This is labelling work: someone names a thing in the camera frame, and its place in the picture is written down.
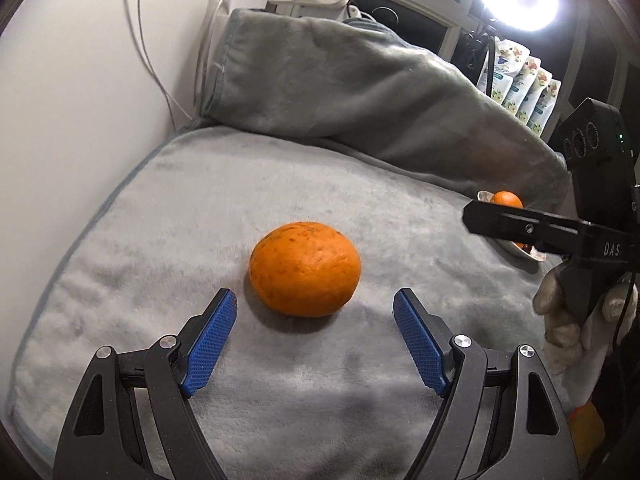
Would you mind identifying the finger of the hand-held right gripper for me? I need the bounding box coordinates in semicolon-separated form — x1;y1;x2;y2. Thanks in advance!
462;200;596;257

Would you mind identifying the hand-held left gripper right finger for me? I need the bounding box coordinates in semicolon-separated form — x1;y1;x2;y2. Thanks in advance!
393;288;581;480

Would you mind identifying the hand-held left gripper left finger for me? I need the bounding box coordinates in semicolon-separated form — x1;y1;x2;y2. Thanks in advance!
52;288;238;480

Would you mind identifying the white bowl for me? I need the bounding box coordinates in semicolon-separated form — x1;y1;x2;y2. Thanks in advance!
476;190;547;264

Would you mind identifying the large speckled tangerine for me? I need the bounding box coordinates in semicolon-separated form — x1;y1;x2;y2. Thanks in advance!
248;221;362;318

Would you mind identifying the person's right hand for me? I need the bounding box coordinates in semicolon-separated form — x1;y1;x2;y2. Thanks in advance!
532;265;640;376

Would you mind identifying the large orange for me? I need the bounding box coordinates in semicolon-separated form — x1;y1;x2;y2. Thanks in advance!
489;190;524;209

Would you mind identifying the floral print pouch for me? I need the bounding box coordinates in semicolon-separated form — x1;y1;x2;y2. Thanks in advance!
531;80;562;137
477;42;526;97
520;71;554;128
500;56;544;117

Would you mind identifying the grey fleece blanket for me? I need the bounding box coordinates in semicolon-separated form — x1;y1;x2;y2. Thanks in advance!
7;120;576;480
200;7;572;201

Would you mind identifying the black light stand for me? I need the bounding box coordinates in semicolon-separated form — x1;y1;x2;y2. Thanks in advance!
462;22;501;81

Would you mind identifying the orange yellow object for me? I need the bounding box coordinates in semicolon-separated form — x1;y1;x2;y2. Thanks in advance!
569;402;608;463

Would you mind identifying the black cable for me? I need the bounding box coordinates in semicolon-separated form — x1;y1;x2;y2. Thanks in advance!
612;270;640;356

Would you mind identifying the thick white cable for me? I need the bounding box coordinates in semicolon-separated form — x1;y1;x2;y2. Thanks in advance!
191;0;273;117

